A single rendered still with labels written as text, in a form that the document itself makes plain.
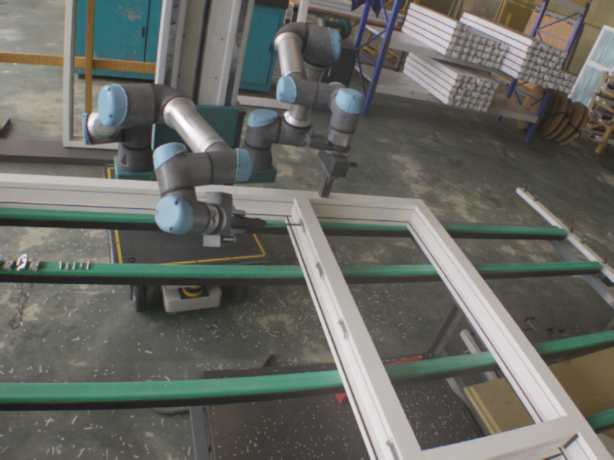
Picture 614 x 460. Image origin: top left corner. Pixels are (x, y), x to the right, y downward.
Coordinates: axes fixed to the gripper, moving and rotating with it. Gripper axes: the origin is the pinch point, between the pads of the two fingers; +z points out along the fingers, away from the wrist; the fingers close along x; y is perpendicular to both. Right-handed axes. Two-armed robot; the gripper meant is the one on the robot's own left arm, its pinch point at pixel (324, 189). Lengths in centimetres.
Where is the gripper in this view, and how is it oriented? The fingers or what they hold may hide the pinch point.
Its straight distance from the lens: 137.8
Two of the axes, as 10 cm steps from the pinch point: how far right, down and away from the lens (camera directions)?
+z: -2.3, 8.2, 5.3
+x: -2.5, -5.8, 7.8
